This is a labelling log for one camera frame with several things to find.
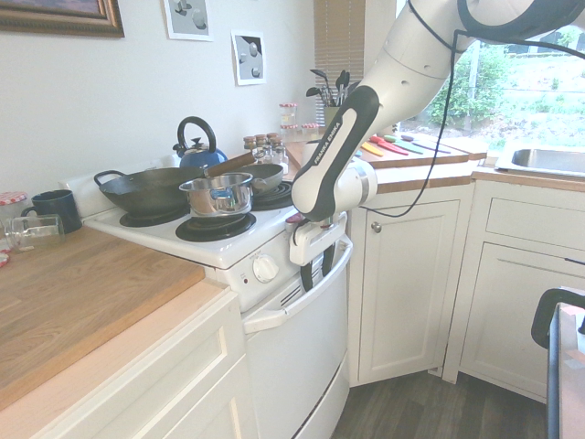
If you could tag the cream sink cabinet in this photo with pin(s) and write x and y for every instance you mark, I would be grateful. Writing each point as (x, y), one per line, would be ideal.
(512, 311)

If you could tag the yellow sheathed knife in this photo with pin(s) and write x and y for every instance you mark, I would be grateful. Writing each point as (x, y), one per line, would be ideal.
(369, 147)

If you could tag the short jar red checked lid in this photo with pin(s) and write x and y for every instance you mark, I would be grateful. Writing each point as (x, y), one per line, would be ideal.
(309, 131)
(288, 132)

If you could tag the white stove bottom drawer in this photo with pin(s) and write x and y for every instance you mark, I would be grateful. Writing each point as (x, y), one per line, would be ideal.
(333, 402)

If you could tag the black spatula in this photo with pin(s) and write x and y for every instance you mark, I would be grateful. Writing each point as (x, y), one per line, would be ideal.
(342, 84)

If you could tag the large wooden cutting board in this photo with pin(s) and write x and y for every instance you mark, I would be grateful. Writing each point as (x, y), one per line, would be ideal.
(411, 158)

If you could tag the stainless steel saucepan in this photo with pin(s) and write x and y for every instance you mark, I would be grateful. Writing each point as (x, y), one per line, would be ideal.
(219, 197)

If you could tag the gold framed painting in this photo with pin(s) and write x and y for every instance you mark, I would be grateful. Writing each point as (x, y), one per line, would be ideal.
(55, 16)

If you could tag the black clamp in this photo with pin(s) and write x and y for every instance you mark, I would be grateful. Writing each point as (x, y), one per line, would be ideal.
(541, 315)

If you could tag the grey frying pan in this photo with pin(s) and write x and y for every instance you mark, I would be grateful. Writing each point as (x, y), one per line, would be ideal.
(270, 176)

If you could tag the print with cube and polyhedron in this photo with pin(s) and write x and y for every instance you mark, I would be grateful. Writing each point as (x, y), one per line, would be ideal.
(188, 18)

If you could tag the black wok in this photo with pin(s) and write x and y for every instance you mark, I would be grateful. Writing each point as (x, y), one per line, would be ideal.
(146, 189)

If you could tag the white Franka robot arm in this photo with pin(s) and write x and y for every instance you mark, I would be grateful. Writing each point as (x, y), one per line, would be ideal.
(411, 59)

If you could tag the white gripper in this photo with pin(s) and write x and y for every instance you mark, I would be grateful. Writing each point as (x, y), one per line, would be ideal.
(315, 242)

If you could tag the green sheathed knife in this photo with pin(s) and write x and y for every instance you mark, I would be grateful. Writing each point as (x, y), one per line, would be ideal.
(396, 145)

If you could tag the cream drawer cabinet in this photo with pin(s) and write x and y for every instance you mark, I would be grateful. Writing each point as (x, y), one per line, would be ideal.
(137, 375)

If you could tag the navy blue mug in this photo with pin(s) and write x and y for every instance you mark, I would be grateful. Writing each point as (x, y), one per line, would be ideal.
(55, 210)

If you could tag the window with garden view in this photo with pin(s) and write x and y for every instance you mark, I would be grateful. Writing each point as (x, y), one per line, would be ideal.
(516, 91)

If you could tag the round metal cabinet knob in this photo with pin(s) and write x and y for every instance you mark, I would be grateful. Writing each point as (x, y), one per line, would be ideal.
(376, 226)

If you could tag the lavender sheathed knife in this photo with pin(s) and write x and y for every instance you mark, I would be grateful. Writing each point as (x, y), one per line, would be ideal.
(420, 142)

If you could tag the tall jar red checked lid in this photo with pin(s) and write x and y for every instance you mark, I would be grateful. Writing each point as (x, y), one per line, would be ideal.
(288, 114)

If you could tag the black kitchen spoon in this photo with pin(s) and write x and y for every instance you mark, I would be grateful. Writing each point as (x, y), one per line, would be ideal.
(317, 78)

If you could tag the brown lid spice jar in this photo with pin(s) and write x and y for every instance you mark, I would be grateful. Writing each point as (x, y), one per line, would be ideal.
(280, 151)
(260, 140)
(273, 138)
(249, 142)

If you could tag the green utensil holder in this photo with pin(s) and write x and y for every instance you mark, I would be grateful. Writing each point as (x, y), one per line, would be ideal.
(332, 115)

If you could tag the glass pepper shaker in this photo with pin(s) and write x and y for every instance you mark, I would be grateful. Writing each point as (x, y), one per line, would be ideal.
(269, 154)

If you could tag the white electric stove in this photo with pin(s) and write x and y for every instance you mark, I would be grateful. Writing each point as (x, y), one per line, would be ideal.
(215, 247)

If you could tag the empty glass jar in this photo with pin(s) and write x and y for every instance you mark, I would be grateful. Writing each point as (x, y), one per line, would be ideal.
(34, 232)

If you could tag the glass salt shaker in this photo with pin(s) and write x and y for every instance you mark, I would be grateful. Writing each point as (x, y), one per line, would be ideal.
(258, 156)

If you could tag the large white oven knob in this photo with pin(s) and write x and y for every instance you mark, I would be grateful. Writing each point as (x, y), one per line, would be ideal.
(265, 268)

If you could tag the stainless steel sink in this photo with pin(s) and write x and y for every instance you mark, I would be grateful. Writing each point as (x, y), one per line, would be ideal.
(544, 160)

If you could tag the red sheathed knife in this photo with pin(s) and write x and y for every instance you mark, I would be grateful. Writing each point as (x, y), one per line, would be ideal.
(381, 145)

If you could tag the print with sphere and cubes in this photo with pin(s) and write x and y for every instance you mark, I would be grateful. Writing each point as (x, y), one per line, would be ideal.
(249, 57)

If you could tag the cream cabinet door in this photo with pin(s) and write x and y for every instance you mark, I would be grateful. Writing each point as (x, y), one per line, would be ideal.
(407, 292)

